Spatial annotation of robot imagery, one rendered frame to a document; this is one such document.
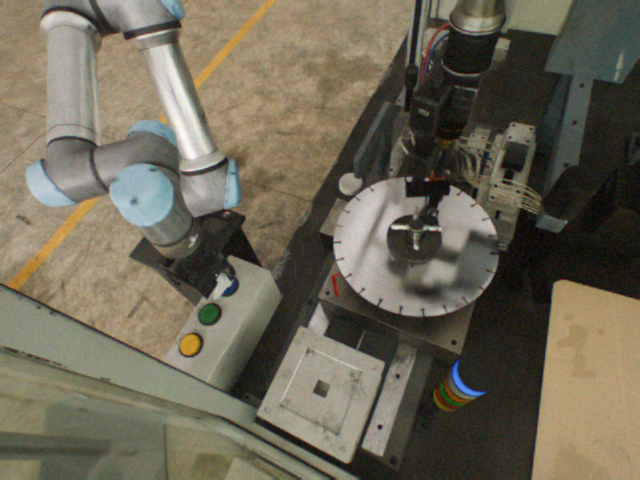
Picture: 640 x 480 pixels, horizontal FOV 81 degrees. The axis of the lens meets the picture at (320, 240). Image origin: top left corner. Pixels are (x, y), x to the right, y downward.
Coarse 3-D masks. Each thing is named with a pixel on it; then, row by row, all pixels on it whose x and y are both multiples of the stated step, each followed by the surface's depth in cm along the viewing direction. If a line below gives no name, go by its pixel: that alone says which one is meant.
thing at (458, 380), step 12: (468, 360) 44; (480, 360) 44; (456, 372) 44; (468, 372) 43; (480, 372) 43; (492, 372) 43; (456, 384) 45; (468, 384) 43; (480, 384) 43; (492, 384) 42
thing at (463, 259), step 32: (384, 192) 83; (352, 224) 80; (384, 224) 79; (448, 224) 78; (480, 224) 77; (352, 256) 76; (384, 256) 75; (448, 256) 74; (480, 256) 73; (384, 288) 72; (416, 288) 71; (448, 288) 71; (480, 288) 70
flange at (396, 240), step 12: (408, 216) 78; (420, 216) 78; (396, 240) 76; (408, 240) 74; (420, 240) 74; (432, 240) 75; (396, 252) 75; (408, 252) 74; (420, 252) 74; (432, 252) 74
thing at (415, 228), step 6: (414, 210) 74; (414, 216) 74; (414, 222) 72; (420, 222) 72; (396, 228) 73; (402, 228) 73; (408, 228) 73; (414, 228) 72; (420, 228) 72; (426, 228) 72; (432, 228) 72; (438, 228) 72; (408, 234) 74; (414, 234) 72; (420, 234) 73; (414, 240) 71; (414, 246) 70
